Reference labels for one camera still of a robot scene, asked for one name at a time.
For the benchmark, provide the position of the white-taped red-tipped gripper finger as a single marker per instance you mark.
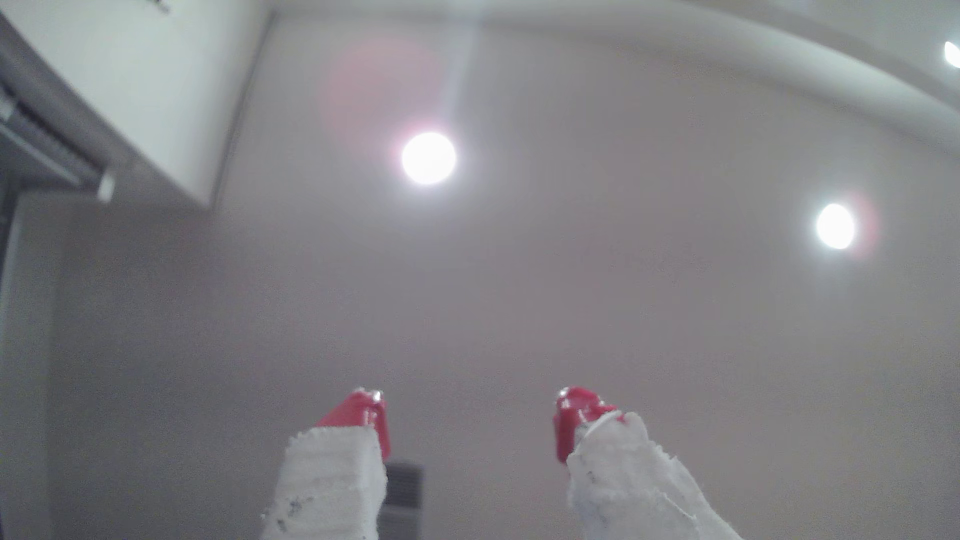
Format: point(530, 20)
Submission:
point(330, 480)
point(630, 487)

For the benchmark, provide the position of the grey ceiling vent grille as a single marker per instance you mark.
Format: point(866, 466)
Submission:
point(405, 495)

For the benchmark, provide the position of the round ceiling light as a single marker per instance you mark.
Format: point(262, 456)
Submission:
point(835, 226)
point(953, 55)
point(428, 158)

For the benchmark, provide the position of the grey window blind rail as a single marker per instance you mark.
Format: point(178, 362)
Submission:
point(52, 150)

